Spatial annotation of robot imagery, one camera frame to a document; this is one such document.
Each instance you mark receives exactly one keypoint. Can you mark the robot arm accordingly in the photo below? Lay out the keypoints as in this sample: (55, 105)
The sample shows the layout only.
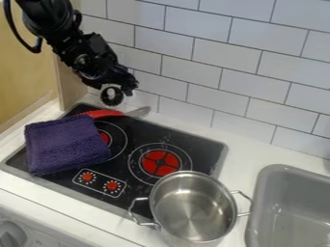
(47, 17)

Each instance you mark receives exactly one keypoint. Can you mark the silver pot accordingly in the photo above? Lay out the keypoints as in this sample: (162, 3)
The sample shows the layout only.
(193, 209)

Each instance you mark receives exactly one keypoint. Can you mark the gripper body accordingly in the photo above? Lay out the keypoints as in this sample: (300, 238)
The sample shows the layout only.
(103, 69)

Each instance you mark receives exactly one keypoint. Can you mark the purple cloth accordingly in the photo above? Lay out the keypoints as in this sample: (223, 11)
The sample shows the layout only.
(64, 144)

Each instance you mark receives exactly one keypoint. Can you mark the toy stove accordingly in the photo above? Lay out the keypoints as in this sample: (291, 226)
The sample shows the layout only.
(142, 151)

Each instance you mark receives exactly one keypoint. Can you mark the toy sink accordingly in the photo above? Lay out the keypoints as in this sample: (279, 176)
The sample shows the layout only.
(292, 209)

